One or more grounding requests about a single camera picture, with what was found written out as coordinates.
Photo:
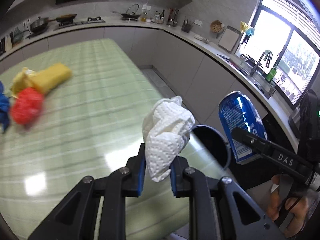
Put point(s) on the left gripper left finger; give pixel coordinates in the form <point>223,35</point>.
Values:
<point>96,200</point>

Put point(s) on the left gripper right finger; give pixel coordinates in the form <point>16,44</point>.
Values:
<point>219,208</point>

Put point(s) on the black trash bin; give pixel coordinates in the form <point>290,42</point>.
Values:
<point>215,143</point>

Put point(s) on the white paper towel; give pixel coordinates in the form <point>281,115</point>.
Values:
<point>166,131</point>

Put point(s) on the yellow cloth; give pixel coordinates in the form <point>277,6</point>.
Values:
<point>22,81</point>

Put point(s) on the blue soda can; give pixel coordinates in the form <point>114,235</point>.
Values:
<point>237,111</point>

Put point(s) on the green soap bottle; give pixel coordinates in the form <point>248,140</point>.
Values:
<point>271,74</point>

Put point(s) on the red plastic bag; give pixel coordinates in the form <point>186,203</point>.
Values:
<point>27,108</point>

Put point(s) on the white cutting board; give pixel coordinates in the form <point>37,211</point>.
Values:
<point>229,39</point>

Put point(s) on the gas stove top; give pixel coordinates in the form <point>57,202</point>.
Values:
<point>89,20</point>

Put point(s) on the bamboo steamer basket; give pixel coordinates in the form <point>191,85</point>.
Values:
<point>216,26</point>

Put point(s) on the kitchen window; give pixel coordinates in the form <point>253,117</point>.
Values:
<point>283,36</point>

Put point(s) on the black utensil holder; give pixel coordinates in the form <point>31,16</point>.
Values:
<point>187,25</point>

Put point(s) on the wok on rack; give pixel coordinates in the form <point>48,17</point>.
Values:
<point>130,14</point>

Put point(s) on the blue cloth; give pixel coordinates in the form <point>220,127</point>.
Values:
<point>4,109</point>

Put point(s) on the black frying pan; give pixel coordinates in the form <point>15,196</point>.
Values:
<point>64,18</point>

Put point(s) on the kitchen faucet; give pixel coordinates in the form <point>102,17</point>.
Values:
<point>260,62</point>

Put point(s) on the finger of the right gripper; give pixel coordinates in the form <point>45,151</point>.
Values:
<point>304,170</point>

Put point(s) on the lidded grey pot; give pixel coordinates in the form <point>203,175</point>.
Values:
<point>39,25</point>

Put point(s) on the yellow sponge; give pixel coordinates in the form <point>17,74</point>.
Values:
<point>46,80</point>

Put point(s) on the right hand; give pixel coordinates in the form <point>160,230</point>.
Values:
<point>302,208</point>

